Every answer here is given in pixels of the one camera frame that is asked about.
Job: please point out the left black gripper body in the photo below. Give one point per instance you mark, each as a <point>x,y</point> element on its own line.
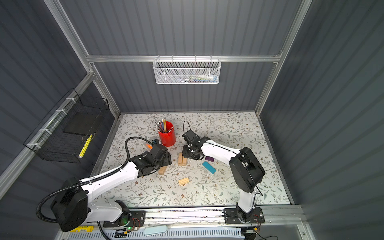
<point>166,161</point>

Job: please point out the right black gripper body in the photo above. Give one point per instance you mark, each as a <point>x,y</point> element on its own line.
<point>188,152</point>

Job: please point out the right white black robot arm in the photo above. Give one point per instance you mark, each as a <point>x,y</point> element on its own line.
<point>246,169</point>

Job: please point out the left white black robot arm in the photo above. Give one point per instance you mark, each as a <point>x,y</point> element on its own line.
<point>75,207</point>

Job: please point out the purple wood block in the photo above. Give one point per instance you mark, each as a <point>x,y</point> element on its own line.
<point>210,159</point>

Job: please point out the teal wood block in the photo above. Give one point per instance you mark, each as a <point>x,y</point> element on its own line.
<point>209,167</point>

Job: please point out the grooved wood block near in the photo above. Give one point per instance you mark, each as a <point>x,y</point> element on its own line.
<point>183,181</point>

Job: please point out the red pencil cup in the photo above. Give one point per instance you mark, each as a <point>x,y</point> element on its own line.
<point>168,139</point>

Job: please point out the coloured pencils in cup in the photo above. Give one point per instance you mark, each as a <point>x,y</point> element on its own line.
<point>162,126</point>

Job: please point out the yellow marker in black basket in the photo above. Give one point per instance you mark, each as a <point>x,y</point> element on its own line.
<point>85,146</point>

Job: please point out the light blue oval pad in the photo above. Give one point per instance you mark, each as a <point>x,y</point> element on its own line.
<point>155,230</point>

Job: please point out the pens in white basket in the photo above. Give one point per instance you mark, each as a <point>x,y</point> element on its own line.
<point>206,78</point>

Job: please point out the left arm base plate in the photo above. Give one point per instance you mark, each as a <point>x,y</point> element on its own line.
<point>135,218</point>

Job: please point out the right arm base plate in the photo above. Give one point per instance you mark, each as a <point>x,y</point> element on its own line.
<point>236,216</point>

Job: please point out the white wire mesh basket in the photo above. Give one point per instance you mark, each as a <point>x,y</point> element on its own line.
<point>169,73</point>

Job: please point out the black wire wall basket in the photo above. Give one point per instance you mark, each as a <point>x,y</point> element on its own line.
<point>62,137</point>

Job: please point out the yellow tube on front rail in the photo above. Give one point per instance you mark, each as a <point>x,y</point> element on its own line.
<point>83,229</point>

